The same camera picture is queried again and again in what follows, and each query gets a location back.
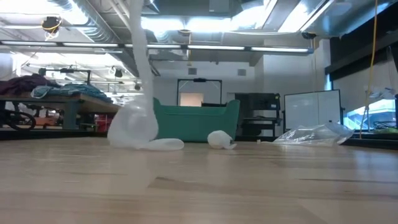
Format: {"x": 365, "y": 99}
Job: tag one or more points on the white gauze bandage roll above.
{"x": 219, "y": 139}

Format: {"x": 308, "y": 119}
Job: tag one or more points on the long clear plastic bag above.
{"x": 133, "y": 127}

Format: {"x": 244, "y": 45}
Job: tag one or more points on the green plastic basket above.
{"x": 192, "y": 124}

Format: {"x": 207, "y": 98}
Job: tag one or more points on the black workbench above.
{"x": 261, "y": 102}

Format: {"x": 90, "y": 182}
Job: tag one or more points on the red storage bin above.
{"x": 102, "y": 123}

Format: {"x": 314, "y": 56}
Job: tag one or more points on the white whiteboard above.
{"x": 311, "y": 109}

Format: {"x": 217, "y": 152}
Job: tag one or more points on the long ceiling strip light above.
{"x": 93, "y": 44}

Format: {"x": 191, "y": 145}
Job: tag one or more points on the blue garment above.
{"x": 71, "y": 90}

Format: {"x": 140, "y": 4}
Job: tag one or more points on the wooden table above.
{"x": 46, "y": 99}

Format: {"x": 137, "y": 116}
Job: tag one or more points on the maroon garment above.
{"x": 25, "y": 84}

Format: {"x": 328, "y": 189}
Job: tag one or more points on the black metal gantry frame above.
{"x": 199, "y": 80}

